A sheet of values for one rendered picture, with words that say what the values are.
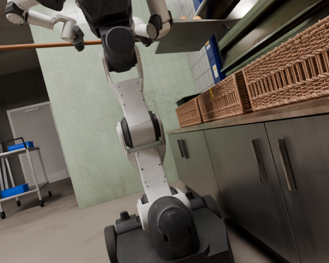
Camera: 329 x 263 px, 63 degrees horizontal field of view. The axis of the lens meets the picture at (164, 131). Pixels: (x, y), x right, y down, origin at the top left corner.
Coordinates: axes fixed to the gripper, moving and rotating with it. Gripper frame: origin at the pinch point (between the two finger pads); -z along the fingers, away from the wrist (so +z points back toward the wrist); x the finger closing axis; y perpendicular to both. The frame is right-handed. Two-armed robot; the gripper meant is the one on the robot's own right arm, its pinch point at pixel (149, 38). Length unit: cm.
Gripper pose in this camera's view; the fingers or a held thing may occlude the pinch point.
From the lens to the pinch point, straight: 190.7
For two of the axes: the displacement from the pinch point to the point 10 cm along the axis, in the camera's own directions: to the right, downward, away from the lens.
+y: 8.9, -1.2, -4.3
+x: 1.2, 9.9, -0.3
